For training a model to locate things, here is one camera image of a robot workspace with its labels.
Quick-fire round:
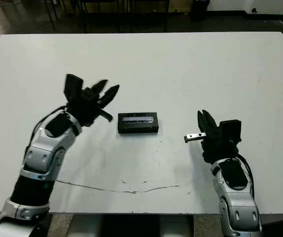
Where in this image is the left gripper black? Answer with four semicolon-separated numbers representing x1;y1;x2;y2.
67;79;121;128

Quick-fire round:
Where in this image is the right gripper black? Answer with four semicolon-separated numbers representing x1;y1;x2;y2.
183;110;239;164

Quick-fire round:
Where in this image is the black box lid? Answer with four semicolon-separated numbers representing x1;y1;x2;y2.
117;112;160;135

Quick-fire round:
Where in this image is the black waste bin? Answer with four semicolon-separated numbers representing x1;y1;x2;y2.
190;0;211;22

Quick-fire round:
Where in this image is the grey black robot body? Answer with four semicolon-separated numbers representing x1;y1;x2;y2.
70;214;195;237

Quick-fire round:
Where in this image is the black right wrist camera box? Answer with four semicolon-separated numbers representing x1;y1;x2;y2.
218;119;243;144

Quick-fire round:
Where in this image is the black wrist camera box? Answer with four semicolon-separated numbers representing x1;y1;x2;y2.
63;73;84;102
218;119;243;144

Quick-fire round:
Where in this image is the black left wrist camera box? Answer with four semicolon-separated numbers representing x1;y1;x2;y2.
63;73;84;102

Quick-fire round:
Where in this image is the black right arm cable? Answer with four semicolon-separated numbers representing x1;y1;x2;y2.
235;154;256;196

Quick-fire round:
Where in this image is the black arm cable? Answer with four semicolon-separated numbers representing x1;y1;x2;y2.
25;105;70;156
235;154;256;196

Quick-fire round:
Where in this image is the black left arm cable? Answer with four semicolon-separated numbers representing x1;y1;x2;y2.
25;105;70;156

